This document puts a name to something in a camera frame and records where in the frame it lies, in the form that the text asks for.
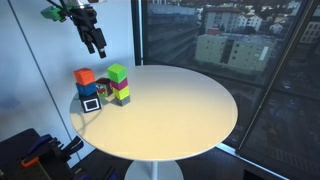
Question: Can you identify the colourful cartoon picture cube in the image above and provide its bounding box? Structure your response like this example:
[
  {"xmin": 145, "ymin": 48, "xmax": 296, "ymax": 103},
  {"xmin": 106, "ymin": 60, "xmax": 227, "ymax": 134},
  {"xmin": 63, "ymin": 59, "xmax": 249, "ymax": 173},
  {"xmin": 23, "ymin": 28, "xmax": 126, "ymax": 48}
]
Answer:
[{"xmin": 94, "ymin": 77, "xmax": 114, "ymax": 98}]

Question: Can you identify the white red-roofed building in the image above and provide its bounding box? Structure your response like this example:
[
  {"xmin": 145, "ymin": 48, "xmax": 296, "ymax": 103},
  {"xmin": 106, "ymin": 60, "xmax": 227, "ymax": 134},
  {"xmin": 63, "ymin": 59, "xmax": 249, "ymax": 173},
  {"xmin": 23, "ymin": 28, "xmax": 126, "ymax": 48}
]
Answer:
[{"xmin": 203, "ymin": 6, "xmax": 264, "ymax": 34}]

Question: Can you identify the purple handled clamp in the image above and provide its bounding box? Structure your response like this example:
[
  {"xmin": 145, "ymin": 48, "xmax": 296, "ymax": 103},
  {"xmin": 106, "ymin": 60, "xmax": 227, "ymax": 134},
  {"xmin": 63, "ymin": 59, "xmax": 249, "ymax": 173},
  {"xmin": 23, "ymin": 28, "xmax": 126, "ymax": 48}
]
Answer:
[{"xmin": 27, "ymin": 133, "xmax": 54, "ymax": 156}]

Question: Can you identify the orange block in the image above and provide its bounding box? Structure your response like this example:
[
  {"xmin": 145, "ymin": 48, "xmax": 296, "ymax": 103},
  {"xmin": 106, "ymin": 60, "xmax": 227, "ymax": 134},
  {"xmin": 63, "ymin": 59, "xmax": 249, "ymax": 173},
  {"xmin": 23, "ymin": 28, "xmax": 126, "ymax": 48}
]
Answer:
[{"xmin": 73, "ymin": 67, "xmax": 96, "ymax": 87}]

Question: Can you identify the white table pedestal base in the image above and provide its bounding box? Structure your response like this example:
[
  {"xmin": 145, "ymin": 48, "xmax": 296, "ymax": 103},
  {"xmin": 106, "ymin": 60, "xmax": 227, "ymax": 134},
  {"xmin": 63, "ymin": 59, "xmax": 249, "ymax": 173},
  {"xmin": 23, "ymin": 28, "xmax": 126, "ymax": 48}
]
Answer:
[{"xmin": 124, "ymin": 160, "xmax": 185, "ymax": 180}]

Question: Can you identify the black and white patterned cube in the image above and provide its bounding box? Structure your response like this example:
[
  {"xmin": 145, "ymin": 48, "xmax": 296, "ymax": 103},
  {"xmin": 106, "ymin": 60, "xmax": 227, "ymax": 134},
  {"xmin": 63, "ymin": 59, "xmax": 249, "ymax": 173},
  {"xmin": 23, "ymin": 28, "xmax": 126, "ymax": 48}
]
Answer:
[{"xmin": 78, "ymin": 91, "xmax": 102, "ymax": 114}]

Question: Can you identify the bright green block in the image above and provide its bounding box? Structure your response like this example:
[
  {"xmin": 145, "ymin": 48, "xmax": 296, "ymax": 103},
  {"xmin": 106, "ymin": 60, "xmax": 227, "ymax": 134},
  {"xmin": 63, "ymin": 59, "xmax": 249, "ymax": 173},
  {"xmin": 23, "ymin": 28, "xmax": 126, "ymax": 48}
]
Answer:
[{"xmin": 106, "ymin": 63, "xmax": 128, "ymax": 84}]

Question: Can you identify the dark slanted window frame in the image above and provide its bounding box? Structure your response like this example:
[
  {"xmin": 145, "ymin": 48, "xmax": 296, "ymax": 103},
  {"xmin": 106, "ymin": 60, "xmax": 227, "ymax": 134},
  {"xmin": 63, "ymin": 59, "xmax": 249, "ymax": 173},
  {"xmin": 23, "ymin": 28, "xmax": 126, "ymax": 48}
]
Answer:
[{"xmin": 235, "ymin": 0, "xmax": 320, "ymax": 156}]

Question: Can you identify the magenta block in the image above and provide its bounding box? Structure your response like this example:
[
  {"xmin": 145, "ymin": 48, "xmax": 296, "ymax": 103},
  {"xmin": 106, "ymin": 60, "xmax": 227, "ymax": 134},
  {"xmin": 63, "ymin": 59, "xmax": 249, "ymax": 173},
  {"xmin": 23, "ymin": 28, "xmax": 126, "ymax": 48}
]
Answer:
[{"xmin": 110, "ymin": 77, "xmax": 129, "ymax": 92}]

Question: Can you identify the blue block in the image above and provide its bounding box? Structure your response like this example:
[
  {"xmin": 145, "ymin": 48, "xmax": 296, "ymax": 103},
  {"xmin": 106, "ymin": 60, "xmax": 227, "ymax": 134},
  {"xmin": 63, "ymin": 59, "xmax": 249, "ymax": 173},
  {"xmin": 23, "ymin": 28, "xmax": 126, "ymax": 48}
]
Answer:
[{"xmin": 75, "ymin": 82, "xmax": 98, "ymax": 98}]

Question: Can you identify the white window sill strip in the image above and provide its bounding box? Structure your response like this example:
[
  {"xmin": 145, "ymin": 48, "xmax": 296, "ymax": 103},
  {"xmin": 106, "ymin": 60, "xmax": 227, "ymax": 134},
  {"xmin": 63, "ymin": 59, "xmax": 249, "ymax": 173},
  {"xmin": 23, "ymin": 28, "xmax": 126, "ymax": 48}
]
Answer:
[{"xmin": 214, "ymin": 142, "xmax": 288, "ymax": 180}]

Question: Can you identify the black spring clamp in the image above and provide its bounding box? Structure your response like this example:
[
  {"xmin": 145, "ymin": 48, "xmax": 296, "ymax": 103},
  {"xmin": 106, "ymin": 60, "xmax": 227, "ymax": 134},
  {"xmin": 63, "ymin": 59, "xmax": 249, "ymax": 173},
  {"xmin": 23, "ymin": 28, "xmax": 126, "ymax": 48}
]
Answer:
[{"xmin": 62, "ymin": 135, "xmax": 85, "ymax": 156}]

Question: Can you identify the orange handled clamp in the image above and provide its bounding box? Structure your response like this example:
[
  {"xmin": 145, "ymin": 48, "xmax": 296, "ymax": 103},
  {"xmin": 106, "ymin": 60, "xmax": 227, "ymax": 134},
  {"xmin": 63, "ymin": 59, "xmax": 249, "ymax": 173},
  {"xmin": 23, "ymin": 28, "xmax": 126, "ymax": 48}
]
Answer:
[{"xmin": 21, "ymin": 156, "xmax": 41, "ymax": 169}]

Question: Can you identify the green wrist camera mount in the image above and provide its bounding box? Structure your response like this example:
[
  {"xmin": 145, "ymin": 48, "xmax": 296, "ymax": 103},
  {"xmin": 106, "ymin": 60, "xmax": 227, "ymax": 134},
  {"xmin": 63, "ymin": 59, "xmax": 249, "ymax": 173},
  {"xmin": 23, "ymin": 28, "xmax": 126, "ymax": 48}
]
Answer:
[{"xmin": 40, "ymin": 5, "xmax": 68, "ymax": 23}]

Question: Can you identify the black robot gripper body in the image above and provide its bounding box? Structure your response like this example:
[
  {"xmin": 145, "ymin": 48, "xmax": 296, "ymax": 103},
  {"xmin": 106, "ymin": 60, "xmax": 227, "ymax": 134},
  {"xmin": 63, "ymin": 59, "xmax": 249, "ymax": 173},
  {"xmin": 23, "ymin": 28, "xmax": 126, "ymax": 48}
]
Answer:
[{"xmin": 70, "ymin": 7, "xmax": 108, "ymax": 50}]

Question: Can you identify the pale green building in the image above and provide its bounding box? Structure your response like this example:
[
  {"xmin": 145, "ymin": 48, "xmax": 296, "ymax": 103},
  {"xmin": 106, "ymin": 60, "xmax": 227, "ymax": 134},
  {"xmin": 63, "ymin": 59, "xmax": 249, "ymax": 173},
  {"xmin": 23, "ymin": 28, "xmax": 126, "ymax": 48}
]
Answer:
[{"xmin": 194, "ymin": 32, "xmax": 272, "ymax": 75}]

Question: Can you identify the black clamp rack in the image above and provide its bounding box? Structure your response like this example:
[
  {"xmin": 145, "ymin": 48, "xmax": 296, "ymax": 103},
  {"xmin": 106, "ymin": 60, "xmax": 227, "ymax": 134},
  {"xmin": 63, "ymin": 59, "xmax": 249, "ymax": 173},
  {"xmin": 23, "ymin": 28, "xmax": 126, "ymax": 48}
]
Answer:
[{"xmin": 0, "ymin": 128, "xmax": 84, "ymax": 180}]

